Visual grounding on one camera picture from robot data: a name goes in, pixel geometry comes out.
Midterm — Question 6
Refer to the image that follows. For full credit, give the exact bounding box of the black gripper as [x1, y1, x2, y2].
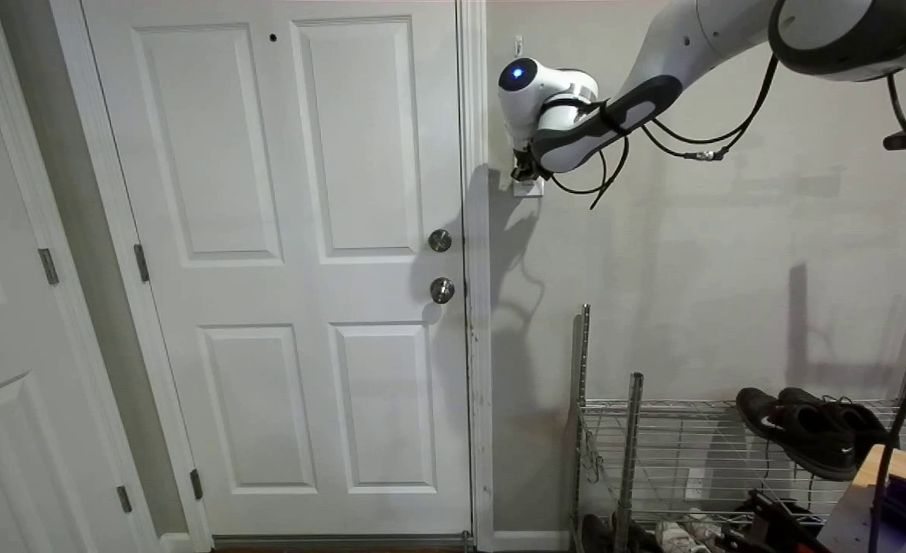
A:
[511, 148, 551, 183]

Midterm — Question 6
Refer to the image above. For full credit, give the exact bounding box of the silver round door knob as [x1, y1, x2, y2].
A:
[426, 273, 457, 307]

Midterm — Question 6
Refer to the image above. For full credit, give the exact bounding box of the white door with round knob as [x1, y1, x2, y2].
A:
[79, 0, 473, 537]

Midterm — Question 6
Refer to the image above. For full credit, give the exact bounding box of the black sneaker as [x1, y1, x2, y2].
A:
[778, 385, 891, 455]
[735, 385, 865, 485]

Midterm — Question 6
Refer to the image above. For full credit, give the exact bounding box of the white item under shelf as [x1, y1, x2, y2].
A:
[657, 513, 720, 553]

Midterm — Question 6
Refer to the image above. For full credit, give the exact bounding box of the dark clutter under shelf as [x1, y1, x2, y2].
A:
[735, 485, 825, 553]

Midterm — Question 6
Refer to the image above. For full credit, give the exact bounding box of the tan wooden board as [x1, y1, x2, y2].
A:
[816, 444, 906, 553]

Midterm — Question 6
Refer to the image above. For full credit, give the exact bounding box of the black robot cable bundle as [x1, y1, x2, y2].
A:
[544, 56, 782, 216]

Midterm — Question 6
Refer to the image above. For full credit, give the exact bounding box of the silver wire shelf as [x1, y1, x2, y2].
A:
[568, 297, 906, 553]

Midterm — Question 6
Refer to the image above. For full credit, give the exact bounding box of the black hanging cable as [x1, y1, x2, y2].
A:
[865, 319, 906, 553]

